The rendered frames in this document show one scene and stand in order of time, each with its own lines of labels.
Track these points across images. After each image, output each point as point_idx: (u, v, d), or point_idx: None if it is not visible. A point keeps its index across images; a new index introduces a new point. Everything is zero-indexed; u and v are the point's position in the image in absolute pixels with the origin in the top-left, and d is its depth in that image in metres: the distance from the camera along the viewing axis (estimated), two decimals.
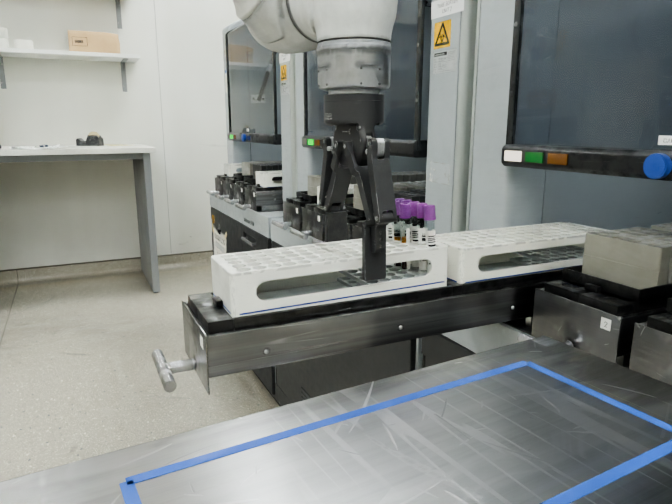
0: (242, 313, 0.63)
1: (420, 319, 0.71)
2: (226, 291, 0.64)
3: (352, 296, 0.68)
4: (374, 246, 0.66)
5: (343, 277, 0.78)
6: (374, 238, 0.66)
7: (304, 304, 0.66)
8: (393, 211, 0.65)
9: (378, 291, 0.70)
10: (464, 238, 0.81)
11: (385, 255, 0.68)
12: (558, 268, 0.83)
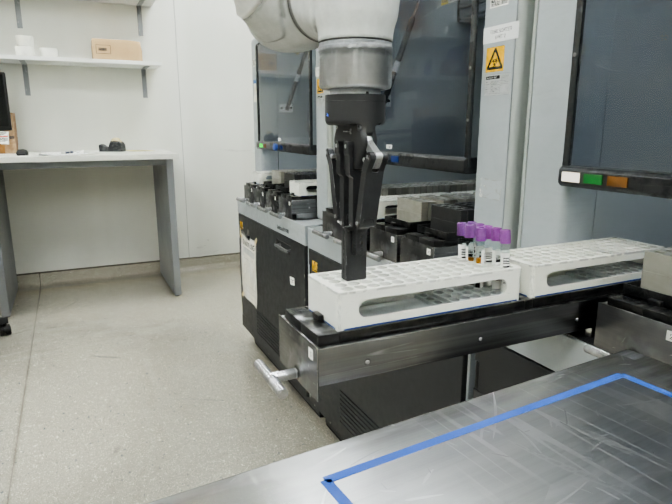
0: (346, 328, 0.69)
1: (497, 331, 0.78)
2: (330, 308, 0.70)
3: (438, 313, 0.75)
4: None
5: (420, 294, 0.85)
6: None
7: (398, 320, 0.72)
8: (336, 212, 0.75)
9: (460, 308, 0.76)
10: (530, 255, 0.87)
11: (342, 257, 0.73)
12: (616, 282, 0.89)
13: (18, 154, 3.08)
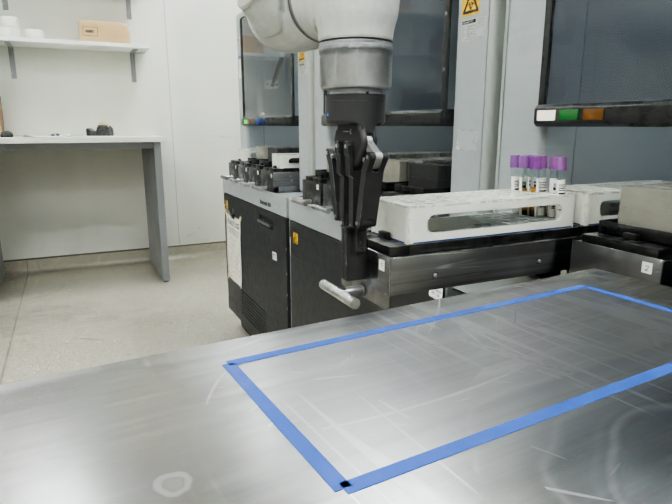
0: (415, 242, 0.71)
1: (554, 254, 0.80)
2: (398, 223, 0.72)
3: (499, 234, 0.77)
4: None
5: (474, 224, 0.87)
6: None
7: (462, 238, 0.74)
8: (336, 212, 0.75)
9: (520, 231, 0.78)
10: (580, 188, 0.89)
11: (341, 257, 0.73)
12: None
13: (2, 136, 3.04)
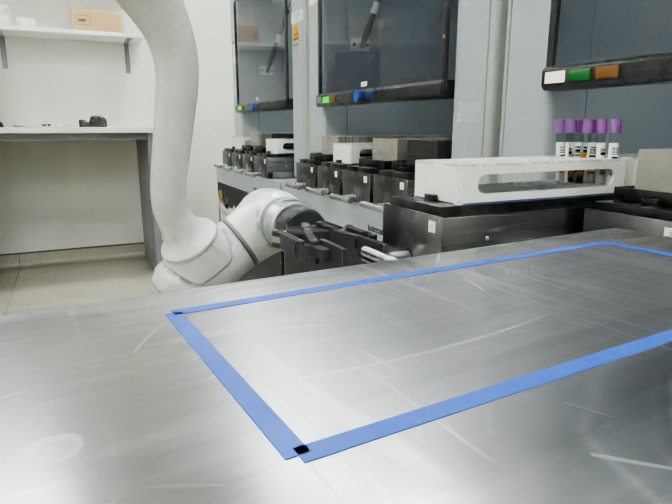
0: (465, 203, 0.67)
1: None
2: (447, 184, 0.68)
3: (550, 198, 0.73)
4: None
5: None
6: None
7: (513, 201, 0.70)
8: None
9: (570, 195, 0.75)
10: (627, 155, 0.86)
11: (376, 261, 0.75)
12: None
13: None
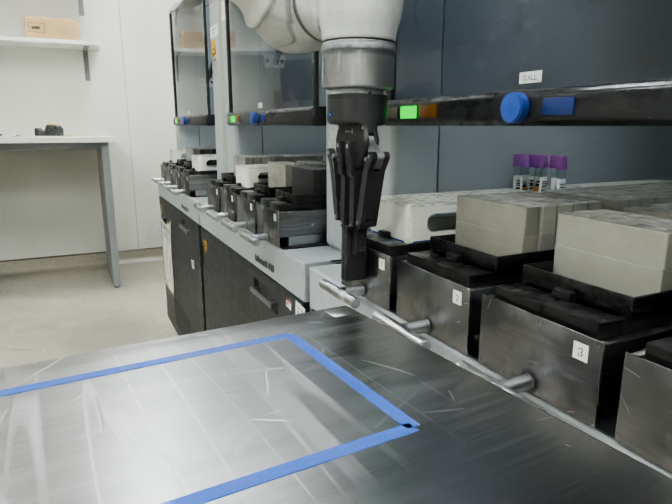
0: (414, 241, 0.71)
1: None
2: (398, 222, 0.72)
3: None
4: None
5: None
6: None
7: None
8: (336, 212, 0.75)
9: None
10: (580, 187, 0.89)
11: (341, 257, 0.73)
12: None
13: None
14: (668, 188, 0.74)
